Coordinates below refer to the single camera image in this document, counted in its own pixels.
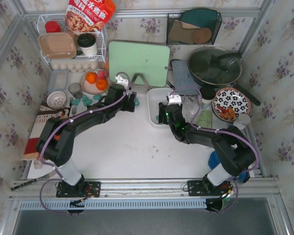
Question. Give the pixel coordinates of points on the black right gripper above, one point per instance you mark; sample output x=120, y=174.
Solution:
x=162, y=113

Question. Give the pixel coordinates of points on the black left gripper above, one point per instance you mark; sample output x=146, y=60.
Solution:
x=131, y=102

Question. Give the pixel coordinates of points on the white storage basket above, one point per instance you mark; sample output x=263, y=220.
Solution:
x=156, y=95

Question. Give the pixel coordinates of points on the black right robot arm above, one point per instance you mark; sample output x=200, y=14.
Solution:
x=234, y=151

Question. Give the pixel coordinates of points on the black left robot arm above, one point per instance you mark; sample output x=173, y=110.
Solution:
x=56, y=141

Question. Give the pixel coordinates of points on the teal coffee capsule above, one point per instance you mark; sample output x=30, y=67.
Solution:
x=137, y=103

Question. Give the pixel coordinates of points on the white coffee cup black lid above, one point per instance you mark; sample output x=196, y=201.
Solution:
x=87, y=42

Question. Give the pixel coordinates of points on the green cup right side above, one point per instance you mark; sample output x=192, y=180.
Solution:
x=205, y=119

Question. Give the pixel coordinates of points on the grey blue rectangular tray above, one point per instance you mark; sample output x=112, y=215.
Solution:
x=182, y=78

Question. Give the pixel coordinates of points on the pink fruit plate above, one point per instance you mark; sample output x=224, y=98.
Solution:
x=95, y=81

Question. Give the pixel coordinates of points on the green cutting board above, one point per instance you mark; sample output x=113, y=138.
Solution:
x=152, y=61

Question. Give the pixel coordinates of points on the grey glass cup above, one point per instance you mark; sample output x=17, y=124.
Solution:
x=75, y=90

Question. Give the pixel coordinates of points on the floral patterned plate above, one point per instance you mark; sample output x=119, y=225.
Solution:
x=229, y=103

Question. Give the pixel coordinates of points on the blue sponge cloth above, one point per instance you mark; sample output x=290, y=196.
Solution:
x=214, y=160

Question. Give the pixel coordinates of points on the black frying pan with lid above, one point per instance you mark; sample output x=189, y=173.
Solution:
x=218, y=68

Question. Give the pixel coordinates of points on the egg carton tray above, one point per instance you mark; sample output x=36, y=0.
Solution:
x=76, y=66

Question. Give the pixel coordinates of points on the white round strainer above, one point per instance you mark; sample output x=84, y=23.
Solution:
x=56, y=100

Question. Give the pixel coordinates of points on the white bottle blue label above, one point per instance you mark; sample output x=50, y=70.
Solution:
x=242, y=121

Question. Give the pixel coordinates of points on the clear lidded container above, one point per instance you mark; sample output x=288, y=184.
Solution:
x=58, y=80

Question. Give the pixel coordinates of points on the striped red cloth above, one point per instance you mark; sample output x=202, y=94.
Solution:
x=45, y=113

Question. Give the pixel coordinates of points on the round cork coaster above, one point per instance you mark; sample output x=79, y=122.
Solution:
x=201, y=36

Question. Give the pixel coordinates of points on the brown square container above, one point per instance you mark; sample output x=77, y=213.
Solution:
x=60, y=45

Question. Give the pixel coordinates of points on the black mesh organizer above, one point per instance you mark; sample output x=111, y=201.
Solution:
x=180, y=29

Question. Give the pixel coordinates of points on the red snack bag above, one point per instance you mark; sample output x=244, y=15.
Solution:
x=88, y=15

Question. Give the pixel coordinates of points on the red jar lid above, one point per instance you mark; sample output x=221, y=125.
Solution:
x=52, y=27

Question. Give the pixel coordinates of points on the white wire rack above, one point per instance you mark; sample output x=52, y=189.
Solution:
x=101, y=37

